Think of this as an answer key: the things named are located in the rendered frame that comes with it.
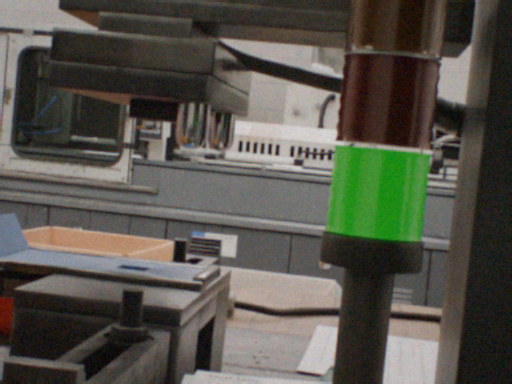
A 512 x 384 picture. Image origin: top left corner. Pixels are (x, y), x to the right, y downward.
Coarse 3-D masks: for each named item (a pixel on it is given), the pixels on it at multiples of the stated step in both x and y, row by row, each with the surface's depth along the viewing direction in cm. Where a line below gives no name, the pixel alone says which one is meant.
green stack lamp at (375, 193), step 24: (336, 168) 36; (360, 168) 35; (384, 168) 35; (408, 168) 35; (336, 192) 36; (360, 192) 35; (384, 192) 35; (408, 192) 35; (336, 216) 35; (360, 216) 35; (384, 216) 35; (408, 216) 35; (408, 240) 35
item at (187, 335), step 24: (24, 312) 54; (48, 312) 54; (216, 312) 67; (24, 336) 54; (48, 336) 54; (72, 336) 54; (192, 336) 57; (216, 336) 68; (48, 360) 54; (168, 360) 53; (192, 360) 58; (216, 360) 69
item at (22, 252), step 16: (0, 224) 66; (16, 224) 69; (0, 240) 65; (16, 240) 67; (0, 256) 64; (16, 256) 65; (32, 256) 66; (48, 256) 66; (64, 256) 67; (80, 256) 68; (128, 272) 62; (144, 272) 63; (160, 272) 64; (176, 272) 65; (192, 272) 65
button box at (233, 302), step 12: (228, 312) 98; (264, 312) 99; (276, 312) 100; (288, 312) 102; (300, 312) 104; (312, 312) 105; (324, 312) 106; (336, 312) 106; (396, 312) 108; (408, 312) 109; (420, 312) 109
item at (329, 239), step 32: (320, 256) 36; (352, 256) 35; (384, 256) 35; (416, 256) 35; (352, 288) 36; (384, 288) 36; (352, 320) 36; (384, 320) 36; (352, 352) 36; (384, 352) 36
